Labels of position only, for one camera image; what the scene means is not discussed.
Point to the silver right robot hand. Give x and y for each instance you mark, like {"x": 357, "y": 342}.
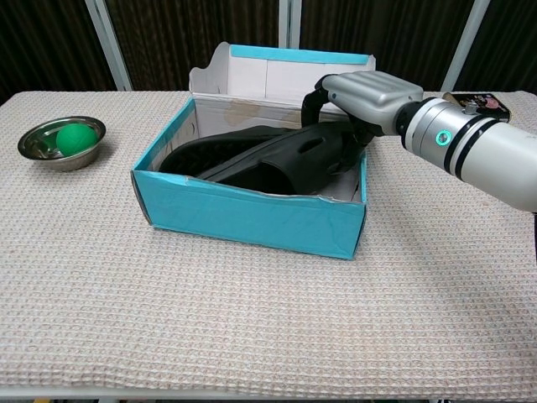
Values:
{"x": 369, "y": 98}

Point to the black slipper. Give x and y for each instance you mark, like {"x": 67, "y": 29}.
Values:
{"x": 201, "y": 151}
{"x": 293, "y": 163}

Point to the turquoise shoe box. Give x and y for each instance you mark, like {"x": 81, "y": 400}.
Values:
{"x": 251, "y": 214}

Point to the dark tin can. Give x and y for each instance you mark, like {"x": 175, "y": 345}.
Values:
{"x": 486, "y": 103}

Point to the beige waffle tablecloth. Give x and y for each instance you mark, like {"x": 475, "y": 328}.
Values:
{"x": 126, "y": 294}

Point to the green ball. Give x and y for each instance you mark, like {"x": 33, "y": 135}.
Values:
{"x": 76, "y": 138}

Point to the stainless steel bowl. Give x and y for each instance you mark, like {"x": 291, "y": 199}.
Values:
{"x": 46, "y": 157}

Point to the white slanted frame post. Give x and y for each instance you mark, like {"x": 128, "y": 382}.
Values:
{"x": 111, "y": 46}
{"x": 463, "y": 46}

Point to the white upright frame post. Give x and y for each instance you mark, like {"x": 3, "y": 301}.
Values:
{"x": 289, "y": 23}

